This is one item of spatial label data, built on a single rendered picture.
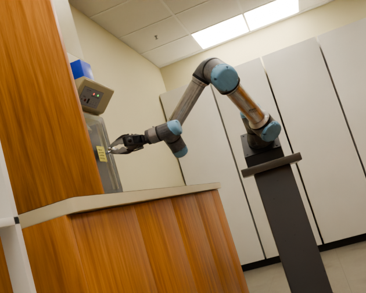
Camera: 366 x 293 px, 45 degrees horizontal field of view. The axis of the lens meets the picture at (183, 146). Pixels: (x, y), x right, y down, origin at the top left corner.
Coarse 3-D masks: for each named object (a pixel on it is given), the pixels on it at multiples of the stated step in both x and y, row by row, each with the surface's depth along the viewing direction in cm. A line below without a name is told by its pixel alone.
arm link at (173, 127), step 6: (174, 120) 203; (156, 126) 206; (162, 126) 203; (168, 126) 202; (174, 126) 201; (180, 126) 205; (156, 132) 203; (162, 132) 202; (168, 132) 202; (174, 132) 202; (180, 132) 202; (162, 138) 204; (168, 138) 204; (174, 138) 204
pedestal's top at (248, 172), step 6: (288, 156) 229; (294, 156) 228; (300, 156) 228; (270, 162) 230; (276, 162) 229; (282, 162) 229; (288, 162) 228; (294, 162) 240; (246, 168) 231; (252, 168) 231; (258, 168) 230; (264, 168) 230; (270, 168) 229; (246, 174) 231; (252, 174) 235
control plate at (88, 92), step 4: (84, 88) 197; (88, 88) 200; (84, 92) 199; (88, 92) 202; (92, 92) 205; (96, 92) 208; (100, 92) 211; (80, 96) 197; (84, 96) 200; (88, 96) 203; (92, 96) 206; (96, 96) 210; (100, 96) 213; (80, 100) 199; (92, 100) 208; (96, 100) 212; (100, 100) 215; (84, 104) 203; (88, 104) 207; (92, 104) 210; (96, 104) 213
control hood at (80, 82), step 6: (78, 78) 194; (84, 78) 193; (78, 84) 194; (84, 84) 196; (90, 84) 200; (96, 84) 205; (102, 84) 211; (78, 90) 194; (102, 90) 212; (108, 90) 217; (78, 96) 196; (102, 96) 215; (108, 96) 220; (102, 102) 218; (108, 102) 223; (84, 108) 206; (90, 108) 210; (96, 108) 216; (102, 108) 221
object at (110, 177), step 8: (88, 120) 207; (96, 120) 216; (88, 128) 204; (96, 128) 213; (104, 128) 221; (96, 136) 210; (104, 136) 218; (96, 144) 207; (104, 144) 215; (96, 152) 205; (96, 160) 202; (112, 160) 218; (104, 168) 207; (112, 168) 215; (104, 176) 204; (112, 176) 212; (104, 184) 201; (112, 184) 209; (120, 184) 218; (112, 192) 206
